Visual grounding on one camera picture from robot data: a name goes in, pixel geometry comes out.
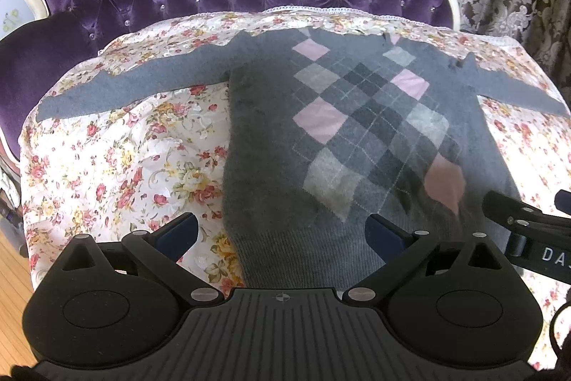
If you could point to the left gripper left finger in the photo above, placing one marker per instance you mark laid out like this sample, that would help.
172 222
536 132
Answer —
156 254

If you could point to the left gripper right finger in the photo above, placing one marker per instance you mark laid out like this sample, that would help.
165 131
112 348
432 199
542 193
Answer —
403 255

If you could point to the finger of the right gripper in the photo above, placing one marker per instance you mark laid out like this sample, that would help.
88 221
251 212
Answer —
507 211

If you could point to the grey argyle sweater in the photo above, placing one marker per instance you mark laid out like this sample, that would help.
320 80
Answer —
284 142

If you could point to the floral bed sheet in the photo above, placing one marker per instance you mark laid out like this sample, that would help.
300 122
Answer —
467 314

